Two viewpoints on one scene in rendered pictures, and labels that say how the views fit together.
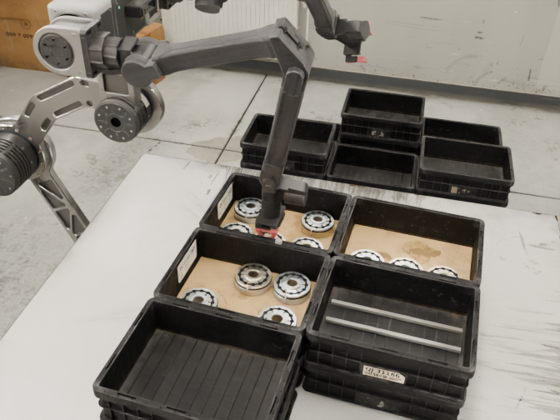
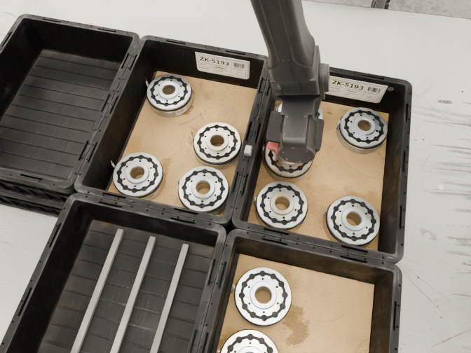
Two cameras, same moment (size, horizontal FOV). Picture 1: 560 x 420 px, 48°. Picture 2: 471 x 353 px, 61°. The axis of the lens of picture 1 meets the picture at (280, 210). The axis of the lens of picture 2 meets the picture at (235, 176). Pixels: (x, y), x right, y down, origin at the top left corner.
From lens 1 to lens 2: 1.46 m
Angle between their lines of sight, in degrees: 57
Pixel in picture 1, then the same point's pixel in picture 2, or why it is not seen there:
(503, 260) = not seen: outside the picture
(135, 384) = (72, 64)
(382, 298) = not seen: hidden behind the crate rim
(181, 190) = (436, 72)
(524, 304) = not seen: outside the picture
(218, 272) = (233, 111)
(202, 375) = (77, 115)
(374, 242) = (329, 316)
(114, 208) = (377, 18)
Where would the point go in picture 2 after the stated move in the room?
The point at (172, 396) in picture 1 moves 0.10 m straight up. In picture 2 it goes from (55, 94) to (36, 65)
